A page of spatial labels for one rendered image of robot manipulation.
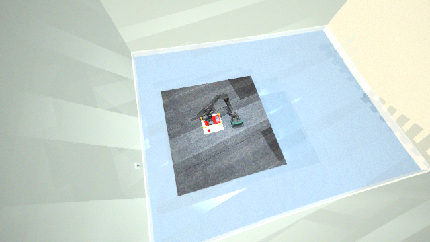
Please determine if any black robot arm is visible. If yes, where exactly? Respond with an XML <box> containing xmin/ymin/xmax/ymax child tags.
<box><xmin>201</xmin><ymin>93</ymin><xmax>239</xmax><ymax>122</ymax></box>

